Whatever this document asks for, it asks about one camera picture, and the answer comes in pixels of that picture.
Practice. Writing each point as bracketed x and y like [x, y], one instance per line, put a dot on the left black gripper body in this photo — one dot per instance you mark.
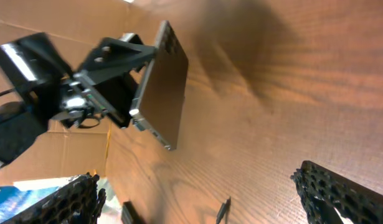
[50, 89]

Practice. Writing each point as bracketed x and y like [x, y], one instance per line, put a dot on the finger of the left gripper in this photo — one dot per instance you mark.
[113, 57]

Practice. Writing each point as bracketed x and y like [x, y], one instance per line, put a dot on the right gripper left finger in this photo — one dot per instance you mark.
[80, 201]

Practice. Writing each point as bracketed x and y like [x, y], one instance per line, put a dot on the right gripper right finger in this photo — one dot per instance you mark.
[328, 197]

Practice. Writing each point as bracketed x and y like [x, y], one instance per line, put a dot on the bronze Galaxy smartphone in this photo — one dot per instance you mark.
[158, 102]

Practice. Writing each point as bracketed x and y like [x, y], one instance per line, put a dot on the cardboard panel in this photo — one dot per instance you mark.
[74, 27]

